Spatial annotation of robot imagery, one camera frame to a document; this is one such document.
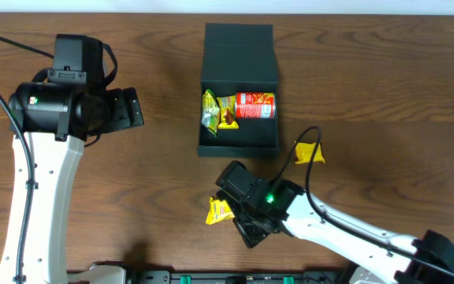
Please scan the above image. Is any yellow orange snack packet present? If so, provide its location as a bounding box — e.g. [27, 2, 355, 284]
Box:
[205, 197, 235, 225]

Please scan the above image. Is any plain yellow snack packet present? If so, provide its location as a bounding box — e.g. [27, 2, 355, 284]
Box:
[295, 142, 326, 164]

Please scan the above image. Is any green orange snack packet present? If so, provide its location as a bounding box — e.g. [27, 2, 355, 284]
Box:
[201, 89, 221, 137]

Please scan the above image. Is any red chips can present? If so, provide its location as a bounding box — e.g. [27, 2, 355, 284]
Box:
[235, 92, 276, 119]

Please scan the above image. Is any yellow brown snack packet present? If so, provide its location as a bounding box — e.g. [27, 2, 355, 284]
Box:
[218, 95, 239, 129]

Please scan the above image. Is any dark green box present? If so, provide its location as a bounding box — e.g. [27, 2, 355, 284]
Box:
[197, 23, 280, 159]

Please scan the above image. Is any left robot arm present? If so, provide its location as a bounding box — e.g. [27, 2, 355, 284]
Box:
[0, 34, 143, 283]

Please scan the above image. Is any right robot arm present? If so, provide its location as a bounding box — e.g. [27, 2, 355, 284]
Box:
[216, 161, 454, 283]

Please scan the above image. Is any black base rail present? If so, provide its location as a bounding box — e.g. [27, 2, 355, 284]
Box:
[67, 269, 350, 284]

